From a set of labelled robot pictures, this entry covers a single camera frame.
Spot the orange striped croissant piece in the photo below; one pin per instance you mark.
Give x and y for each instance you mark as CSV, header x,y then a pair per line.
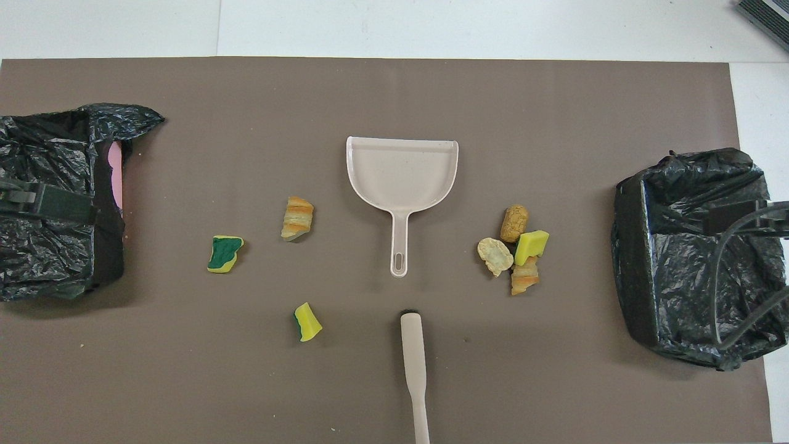
x,y
524,277

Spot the black trash bag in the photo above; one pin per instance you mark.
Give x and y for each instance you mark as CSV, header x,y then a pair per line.
x,y
49,259

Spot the tan croissant piece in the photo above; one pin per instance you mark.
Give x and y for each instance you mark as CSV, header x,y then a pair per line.
x,y
298,218

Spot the pink plastic bin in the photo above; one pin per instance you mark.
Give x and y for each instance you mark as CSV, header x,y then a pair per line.
x,y
115,179

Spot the pale bread slice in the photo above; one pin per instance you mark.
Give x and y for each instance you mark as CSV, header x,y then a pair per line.
x,y
495,256

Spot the brown table mat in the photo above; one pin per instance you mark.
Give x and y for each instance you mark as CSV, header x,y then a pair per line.
x,y
370,92

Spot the beige hand brush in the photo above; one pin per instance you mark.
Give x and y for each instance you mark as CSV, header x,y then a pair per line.
x,y
412,345

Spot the black bag-lined bin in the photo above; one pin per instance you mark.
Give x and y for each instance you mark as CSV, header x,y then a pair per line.
x,y
678,296

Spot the beige plastic dustpan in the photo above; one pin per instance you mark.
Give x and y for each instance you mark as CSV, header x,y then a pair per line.
x,y
400,172

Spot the yellow wedge sponge piece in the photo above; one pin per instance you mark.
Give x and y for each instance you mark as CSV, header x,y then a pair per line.
x,y
307,323

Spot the green and yellow sponge piece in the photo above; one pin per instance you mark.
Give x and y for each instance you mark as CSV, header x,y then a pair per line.
x,y
224,254

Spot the yellow sponge block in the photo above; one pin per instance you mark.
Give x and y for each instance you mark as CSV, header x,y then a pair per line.
x,y
532,245

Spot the brown bread roll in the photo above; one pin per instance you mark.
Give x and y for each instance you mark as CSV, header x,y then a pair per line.
x,y
514,223

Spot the dark ribbed vent panel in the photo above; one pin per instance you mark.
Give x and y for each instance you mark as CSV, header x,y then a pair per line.
x,y
767,15

